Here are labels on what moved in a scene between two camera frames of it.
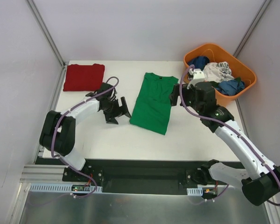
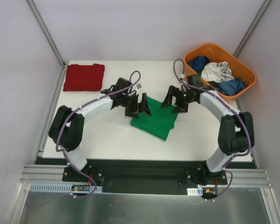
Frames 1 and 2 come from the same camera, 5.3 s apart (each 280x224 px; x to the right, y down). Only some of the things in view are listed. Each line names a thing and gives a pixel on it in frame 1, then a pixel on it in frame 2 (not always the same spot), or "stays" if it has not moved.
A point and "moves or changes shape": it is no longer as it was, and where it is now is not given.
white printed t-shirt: x=217 y=72 stays
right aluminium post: x=252 y=27 stays
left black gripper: x=115 y=108 → x=133 y=105
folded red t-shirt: x=83 y=77 stays
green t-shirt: x=151 y=109 moves or changes shape
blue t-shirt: x=231 y=87 stays
